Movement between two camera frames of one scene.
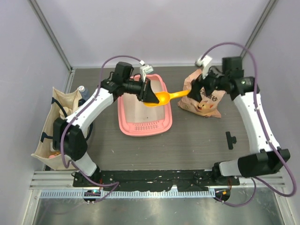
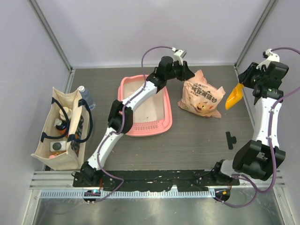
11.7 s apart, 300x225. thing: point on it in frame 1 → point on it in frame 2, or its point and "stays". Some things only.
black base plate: [159, 180] stays
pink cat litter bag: [208, 106] stays
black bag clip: [230, 140] stays
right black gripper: [196, 86] → [244, 78]
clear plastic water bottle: [84, 92] stays
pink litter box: [136, 119] stays
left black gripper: [149, 95] → [186, 74]
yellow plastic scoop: [164, 97] → [235, 96]
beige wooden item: [68, 111] stays
